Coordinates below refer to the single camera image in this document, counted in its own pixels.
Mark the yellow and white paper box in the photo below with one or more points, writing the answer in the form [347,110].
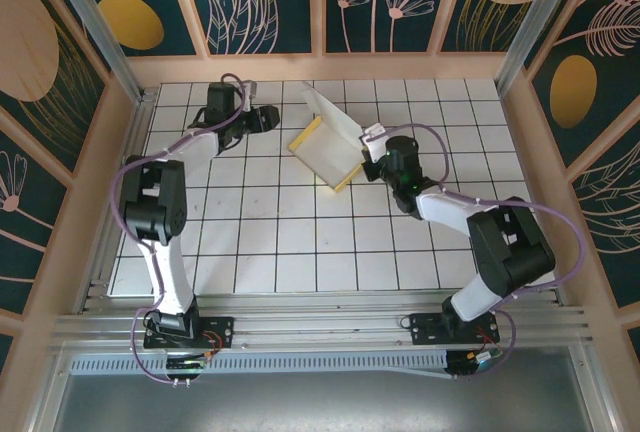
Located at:
[327,152]

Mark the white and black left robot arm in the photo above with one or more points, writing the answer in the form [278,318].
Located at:
[172,277]

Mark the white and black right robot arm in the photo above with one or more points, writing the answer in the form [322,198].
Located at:
[445,207]

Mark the white gridded table mat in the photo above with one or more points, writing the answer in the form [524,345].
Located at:
[320,252]

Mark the long aluminium base rails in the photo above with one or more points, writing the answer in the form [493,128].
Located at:
[320,322]

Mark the grey metal sheet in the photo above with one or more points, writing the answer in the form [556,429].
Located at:
[320,402]

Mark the aluminium side rail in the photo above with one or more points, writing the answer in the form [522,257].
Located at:
[136,127]

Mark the aluminium corner post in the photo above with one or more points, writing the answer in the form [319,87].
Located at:
[536,17]
[97,27]

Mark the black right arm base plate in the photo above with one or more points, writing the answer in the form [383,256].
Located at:
[425,329]

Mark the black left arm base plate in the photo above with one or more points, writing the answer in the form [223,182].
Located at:
[220,327]

